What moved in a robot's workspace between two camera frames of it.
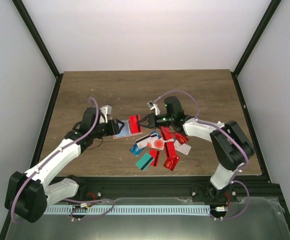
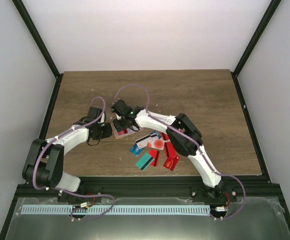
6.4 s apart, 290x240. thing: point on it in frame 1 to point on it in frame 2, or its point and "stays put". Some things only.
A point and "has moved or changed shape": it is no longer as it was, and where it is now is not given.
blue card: x=135 y=150 stays put
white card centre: x=157 y=143 stays put
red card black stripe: x=133 y=123 has moved or changed shape
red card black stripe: x=155 y=154 stays put
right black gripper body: x=164 y=122 to x=121 y=127
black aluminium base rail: x=260 y=188 stays put
